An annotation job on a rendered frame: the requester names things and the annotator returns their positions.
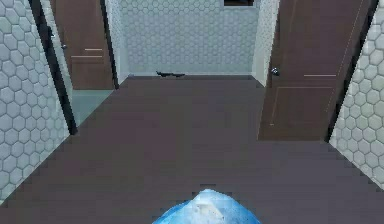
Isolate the small black flat object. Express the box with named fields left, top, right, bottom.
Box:
left=155, top=70, right=186, bottom=79

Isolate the dark brown room door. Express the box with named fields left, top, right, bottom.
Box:
left=49, top=0, right=115, bottom=91
left=257, top=0, right=373, bottom=142

